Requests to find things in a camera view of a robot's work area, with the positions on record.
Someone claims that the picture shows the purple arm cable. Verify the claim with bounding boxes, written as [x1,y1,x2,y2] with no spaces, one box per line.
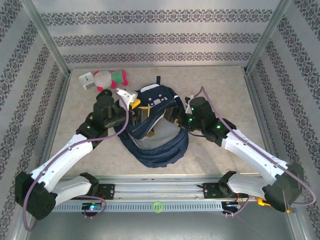
[192,86,317,207]
[22,96,131,232]

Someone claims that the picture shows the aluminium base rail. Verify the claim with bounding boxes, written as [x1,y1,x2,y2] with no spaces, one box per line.
[23,174,296,201]

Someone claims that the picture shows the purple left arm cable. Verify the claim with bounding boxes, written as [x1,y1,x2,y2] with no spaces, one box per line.
[22,96,131,232]

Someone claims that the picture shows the green tape ring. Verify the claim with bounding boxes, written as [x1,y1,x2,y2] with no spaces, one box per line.
[152,200,165,213]

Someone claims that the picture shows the white green pink plush toy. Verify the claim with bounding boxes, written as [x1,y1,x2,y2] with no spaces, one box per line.
[93,69,129,92]

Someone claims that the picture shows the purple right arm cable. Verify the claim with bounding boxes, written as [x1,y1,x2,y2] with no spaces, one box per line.
[192,86,317,207]

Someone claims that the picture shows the aluminium frame post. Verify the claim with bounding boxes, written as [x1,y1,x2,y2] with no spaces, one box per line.
[21,0,71,76]
[244,0,292,73]

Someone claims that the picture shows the aluminium side rail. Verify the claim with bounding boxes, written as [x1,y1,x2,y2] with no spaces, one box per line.
[34,72,72,183]
[243,68,285,176]

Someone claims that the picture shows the navy blue backpack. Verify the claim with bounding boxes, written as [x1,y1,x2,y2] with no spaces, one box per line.
[113,76,190,169]

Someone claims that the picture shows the orange clamp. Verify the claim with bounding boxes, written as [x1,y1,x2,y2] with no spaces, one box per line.
[257,197,272,208]

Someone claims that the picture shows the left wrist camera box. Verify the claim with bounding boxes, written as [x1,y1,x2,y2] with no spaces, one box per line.
[114,87,138,106]

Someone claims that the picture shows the perforated metal strip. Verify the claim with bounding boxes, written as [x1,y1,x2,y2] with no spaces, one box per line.
[52,201,223,213]

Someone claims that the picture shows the white square alarm clock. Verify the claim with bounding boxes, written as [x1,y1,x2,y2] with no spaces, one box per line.
[78,71,96,90]

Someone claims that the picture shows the small circuit board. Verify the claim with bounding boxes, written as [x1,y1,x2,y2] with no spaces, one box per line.
[222,202,242,210]
[82,202,103,211]

